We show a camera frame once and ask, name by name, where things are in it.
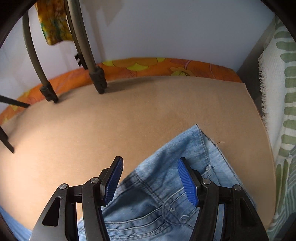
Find light blue denim pants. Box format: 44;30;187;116
77;124;258;241

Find tan blanket on bed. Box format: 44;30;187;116
1;76;276;229

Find orange floral bed sheet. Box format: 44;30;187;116
0;57;243;126

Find small black light tripod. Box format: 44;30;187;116
0;94;31;154

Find grey metal tripod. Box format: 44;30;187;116
22;1;107;103

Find white green patterned pillow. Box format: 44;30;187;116
258;17;295;240

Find yellow orange floral cloth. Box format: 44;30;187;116
35;0;73;46

